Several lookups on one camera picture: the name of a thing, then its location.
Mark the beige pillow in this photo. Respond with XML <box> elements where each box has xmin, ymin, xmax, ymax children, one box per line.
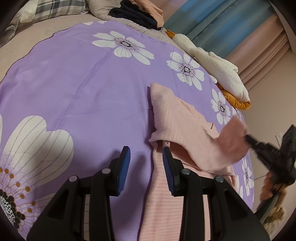
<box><xmin>87</xmin><ymin>0</ymin><xmax>121</xmax><ymax>21</ymax></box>

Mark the pink curtain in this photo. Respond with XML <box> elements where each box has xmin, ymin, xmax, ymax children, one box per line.
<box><xmin>226</xmin><ymin>14</ymin><xmax>290</xmax><ymax>90</ymax></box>

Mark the blue-green curtain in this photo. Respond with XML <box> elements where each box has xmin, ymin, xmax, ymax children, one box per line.
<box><xmin>165</xmin><ymin>0</ymin><xmax>274</xmax><ymax>58</ymax></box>

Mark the purple floral bed sheet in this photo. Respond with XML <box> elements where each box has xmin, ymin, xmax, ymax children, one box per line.
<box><xmin>1</xmin><ymin>21</ymin><xmax>240</xmax><ymax>240</ymax></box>

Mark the pink ribbed knit sweater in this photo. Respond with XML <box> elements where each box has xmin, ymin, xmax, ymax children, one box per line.
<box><xmin>139</xmin><ymin>83</ymin><xmax>249</xmax><ymax>240</ymax></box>

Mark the peach folded garment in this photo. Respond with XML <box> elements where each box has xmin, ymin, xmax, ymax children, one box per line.
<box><xmin>130</xmin><ymin>0</ymin><xmax>164</xmax><ymax>22</ymax></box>

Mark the navy blue garment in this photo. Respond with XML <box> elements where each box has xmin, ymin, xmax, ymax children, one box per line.
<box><xmin>109</xmin><ymin>1</ymin><xmax>164</xmax><ymax>30</ymax></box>

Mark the white plush goose toy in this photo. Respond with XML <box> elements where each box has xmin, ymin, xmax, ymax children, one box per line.
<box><xmin>166</xmin><ymin>30</ymin><xmax>251</xmax><ymax>110</ymax></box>

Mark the grey plaid pillow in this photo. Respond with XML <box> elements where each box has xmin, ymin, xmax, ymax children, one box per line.
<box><xmin>13</xmin><ymin>0</ymin><xmax>89</xmax><ymax>24</ymax></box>

